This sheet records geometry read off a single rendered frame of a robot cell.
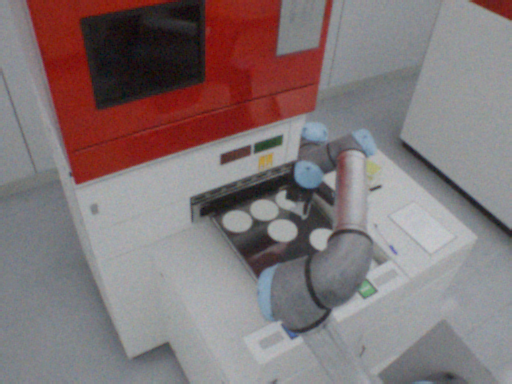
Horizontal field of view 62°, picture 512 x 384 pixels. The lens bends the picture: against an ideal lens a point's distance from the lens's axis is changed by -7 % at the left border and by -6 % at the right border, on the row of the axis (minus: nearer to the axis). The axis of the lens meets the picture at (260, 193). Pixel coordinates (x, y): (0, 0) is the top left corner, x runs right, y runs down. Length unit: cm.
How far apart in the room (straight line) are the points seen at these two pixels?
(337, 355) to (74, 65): 87
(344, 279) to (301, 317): 13
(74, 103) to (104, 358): 149
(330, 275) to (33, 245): 224
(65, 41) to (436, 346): 120
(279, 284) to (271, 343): 37
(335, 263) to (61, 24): 75
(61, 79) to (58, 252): 180
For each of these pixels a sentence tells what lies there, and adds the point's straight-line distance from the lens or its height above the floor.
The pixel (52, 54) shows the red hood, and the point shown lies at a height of 161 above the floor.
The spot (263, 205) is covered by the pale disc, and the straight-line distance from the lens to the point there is 165.
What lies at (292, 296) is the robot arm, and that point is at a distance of 91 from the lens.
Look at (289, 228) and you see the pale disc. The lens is 158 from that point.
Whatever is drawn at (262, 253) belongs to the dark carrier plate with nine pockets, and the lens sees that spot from 150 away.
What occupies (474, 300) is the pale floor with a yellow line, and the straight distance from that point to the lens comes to 283.
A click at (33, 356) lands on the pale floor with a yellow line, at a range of 247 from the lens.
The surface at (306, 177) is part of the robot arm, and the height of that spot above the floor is 130.
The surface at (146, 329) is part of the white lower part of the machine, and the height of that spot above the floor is 27.
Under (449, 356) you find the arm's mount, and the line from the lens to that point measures 133.
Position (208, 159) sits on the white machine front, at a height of 112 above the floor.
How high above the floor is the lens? 208
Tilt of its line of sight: 44 degrees down
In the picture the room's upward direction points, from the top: 6 degrees clockwise
